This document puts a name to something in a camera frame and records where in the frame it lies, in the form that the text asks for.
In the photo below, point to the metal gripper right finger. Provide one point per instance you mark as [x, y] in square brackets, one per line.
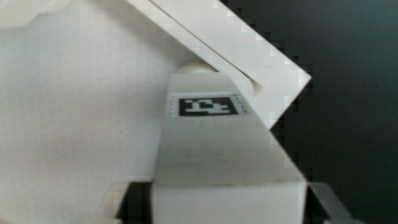
[326, 210]

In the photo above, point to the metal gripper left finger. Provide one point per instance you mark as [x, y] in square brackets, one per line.
[126, 208]

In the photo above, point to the white desk top tray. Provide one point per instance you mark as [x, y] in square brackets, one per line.
[87, 63]

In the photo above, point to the white front fence bar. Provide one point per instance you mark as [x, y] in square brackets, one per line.
[216, 25]

